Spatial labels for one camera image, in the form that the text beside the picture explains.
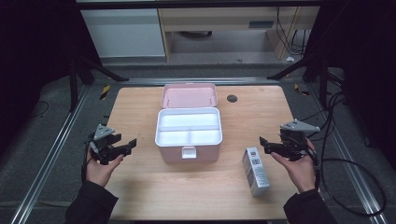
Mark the white medicine box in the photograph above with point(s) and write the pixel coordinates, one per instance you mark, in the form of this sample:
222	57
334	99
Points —
257	174

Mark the black metal stand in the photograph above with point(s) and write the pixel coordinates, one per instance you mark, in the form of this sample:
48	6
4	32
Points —
73	84
323	84

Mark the round black table grommet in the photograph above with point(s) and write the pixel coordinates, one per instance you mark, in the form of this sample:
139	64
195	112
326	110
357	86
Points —
232	98

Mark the white cabinet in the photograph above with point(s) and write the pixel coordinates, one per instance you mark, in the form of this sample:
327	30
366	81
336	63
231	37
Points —
124	34

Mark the metal floor rail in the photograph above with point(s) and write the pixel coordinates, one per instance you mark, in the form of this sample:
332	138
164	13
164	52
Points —
46	161
351	168
199	81

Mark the person's right hand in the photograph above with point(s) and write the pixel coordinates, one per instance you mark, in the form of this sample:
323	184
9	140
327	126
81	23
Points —
300	172

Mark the small white floor object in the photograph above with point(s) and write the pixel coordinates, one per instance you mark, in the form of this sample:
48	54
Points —
290	58

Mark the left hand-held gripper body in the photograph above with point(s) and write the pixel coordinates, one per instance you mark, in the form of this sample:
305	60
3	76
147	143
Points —
102	149

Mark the yellow black hazard tape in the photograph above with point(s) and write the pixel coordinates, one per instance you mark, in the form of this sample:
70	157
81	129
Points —
301	90
105	92

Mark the person's left hand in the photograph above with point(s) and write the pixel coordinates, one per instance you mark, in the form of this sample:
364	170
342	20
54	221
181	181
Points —
98	172

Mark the light wooden desk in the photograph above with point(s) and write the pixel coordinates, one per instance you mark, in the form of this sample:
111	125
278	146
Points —
218	18

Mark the pink storage box with lid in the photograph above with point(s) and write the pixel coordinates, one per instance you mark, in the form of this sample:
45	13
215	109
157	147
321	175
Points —
190	95

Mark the white divided tray insert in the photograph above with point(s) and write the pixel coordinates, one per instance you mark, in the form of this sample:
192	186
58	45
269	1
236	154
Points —
186	119

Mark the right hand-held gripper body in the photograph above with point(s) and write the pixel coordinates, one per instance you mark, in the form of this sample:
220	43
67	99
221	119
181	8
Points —
294	140

